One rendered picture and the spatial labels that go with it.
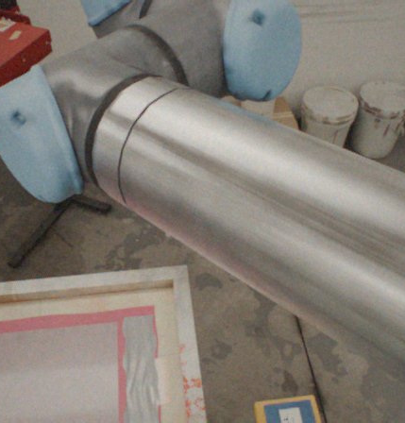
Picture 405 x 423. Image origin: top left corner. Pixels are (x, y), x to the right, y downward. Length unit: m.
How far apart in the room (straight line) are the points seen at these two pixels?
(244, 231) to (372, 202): 0.05
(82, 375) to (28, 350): 0.14
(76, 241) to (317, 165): 2.46
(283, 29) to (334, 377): 1.97
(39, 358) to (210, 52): 0.96
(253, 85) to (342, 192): 0.17
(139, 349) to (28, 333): 0.27
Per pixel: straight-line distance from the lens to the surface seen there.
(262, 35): 0.34
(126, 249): 2.55
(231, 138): 0.22
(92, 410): 1.12
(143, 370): 1.13
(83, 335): 1.20
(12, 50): 1.92
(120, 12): 0.42
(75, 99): 0.28
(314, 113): 2.82
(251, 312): 2.32
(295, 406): 1.10
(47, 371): 1.17
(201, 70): 0.33
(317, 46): 2.96
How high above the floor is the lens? 1.98
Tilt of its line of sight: 48 degrees down
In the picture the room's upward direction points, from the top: straight up
